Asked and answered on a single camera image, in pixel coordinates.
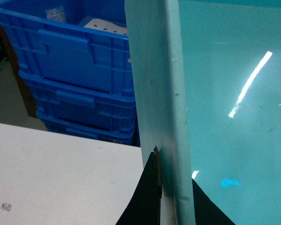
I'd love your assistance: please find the blue crate stacked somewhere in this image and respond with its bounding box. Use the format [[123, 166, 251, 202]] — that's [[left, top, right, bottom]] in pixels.
[[0, 0, 134, 97], [19, 72, 136, 139]]

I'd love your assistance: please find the blue crate lower stacked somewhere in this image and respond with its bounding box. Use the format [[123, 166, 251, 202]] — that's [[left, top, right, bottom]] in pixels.
[[19, 72, 136, 139]]

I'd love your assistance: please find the teal plastic bin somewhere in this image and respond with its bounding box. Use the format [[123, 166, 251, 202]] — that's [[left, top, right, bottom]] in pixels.
[[125, 0, 281, 225]]

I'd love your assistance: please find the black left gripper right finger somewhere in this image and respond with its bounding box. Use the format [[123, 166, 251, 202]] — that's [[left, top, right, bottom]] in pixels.
[[192, 179, 235, 225]]

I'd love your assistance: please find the blue crate upper stacked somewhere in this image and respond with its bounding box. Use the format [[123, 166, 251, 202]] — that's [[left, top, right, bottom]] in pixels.
[[0, 0, 134, 97]]

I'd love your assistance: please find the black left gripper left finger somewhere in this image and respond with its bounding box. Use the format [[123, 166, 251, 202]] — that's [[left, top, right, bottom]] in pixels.
[[116, 147, 163, 225]]

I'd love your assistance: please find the blue crate stack left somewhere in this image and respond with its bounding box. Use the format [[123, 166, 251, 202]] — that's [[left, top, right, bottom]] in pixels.
[[37, 110, 141, 147]]

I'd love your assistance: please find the white perforated part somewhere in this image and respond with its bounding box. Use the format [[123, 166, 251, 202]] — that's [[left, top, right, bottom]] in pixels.
[[77, 16, 128, 36]]

